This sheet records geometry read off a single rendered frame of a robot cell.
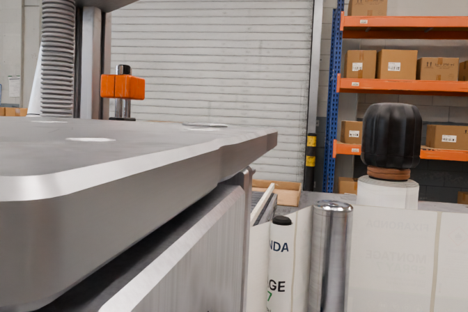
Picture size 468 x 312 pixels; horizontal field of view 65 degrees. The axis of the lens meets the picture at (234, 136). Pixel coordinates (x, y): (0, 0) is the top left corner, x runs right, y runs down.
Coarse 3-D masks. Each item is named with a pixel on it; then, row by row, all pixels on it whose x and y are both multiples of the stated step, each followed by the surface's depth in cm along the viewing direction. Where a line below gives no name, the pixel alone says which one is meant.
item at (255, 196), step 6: (252, 192) 133; (258, 192) 133; (264, 192) 134; (252, 198) 122; (258, 198) 123; (270, 198) 124; (252, 204) 114; (252, 210) 107; (264, 210) 107; (258, 216) 101; (258, 222) 100
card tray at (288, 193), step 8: (256, 184) 168; (264, 184) 167; (280, 184) 165; (288, 184) 165; (296, 184) 164; (272, 192) 157; (280, 192) 158; (288, 192) 159; (296, 192) 160; (280, 200) 143; (288, 200) 144; (296, 200) 144
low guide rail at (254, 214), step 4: (272, 184) 132; (268, 188) 123; (272, 188) 128; (268, 192) 116; (264, 196) 110; (268, 196) 116; (260, 200) 105; (264, 200) 106; (260, 204) 100; (264, 204) 106; (256, 208) 95; (260, 208) 99; (252, 212) 91; (256, 212) 91; (252, 216) 87; (256, 216) 92; (252, 220) 85; (252, 224) 86
